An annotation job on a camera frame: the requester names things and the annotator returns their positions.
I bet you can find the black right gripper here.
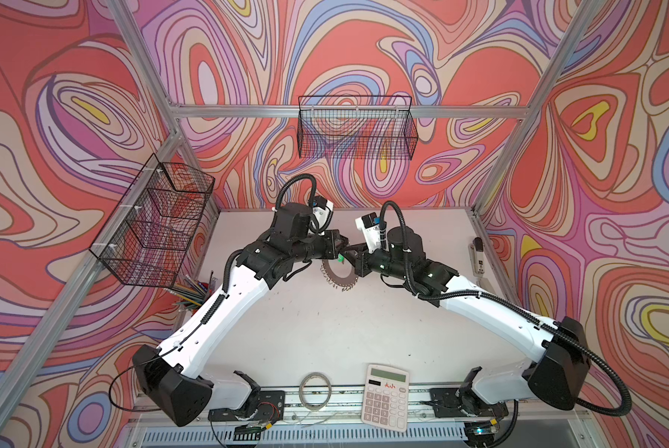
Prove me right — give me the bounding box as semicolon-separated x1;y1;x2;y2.
342;242;412;282

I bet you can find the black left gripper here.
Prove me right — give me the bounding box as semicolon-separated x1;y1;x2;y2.
290;230;352;265

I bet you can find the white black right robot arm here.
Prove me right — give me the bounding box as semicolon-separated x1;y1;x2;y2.
342;201;633;417

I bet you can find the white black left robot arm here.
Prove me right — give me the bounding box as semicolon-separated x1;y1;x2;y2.
129;174;348;427

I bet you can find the white black remote control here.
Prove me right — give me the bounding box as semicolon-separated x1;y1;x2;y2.
470;237;485;278

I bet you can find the red pencil cup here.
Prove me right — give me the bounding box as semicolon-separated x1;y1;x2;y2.
166;274;211;311

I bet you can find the white desk calculator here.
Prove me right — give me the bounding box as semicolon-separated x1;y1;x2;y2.
360;364;410;433

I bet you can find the clear tape roll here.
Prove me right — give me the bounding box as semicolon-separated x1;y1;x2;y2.
298;373;334;412

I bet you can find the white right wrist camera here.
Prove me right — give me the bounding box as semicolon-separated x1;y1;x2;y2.
355;212;386;254

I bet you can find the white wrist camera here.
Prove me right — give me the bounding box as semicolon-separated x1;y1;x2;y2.
312;195;334;233
355;212;386;254

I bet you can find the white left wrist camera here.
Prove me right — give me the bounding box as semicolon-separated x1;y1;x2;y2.
312;195;334;233

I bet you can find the black wire basket back wall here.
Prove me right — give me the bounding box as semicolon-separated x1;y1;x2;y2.
296;94;419;161

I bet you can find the black wire basket wall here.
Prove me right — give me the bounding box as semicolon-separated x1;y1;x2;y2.
89;155;214;287
296;94;419;161

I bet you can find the aluminium front rail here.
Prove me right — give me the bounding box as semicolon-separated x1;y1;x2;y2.
116;383;605;447

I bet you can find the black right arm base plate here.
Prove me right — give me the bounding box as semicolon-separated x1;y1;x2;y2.
428;367;509;419

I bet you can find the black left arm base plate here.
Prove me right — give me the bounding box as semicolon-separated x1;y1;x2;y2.
207;371;286;424

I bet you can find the black wire basket left wall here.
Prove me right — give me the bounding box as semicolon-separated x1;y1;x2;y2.
89;155;214;287

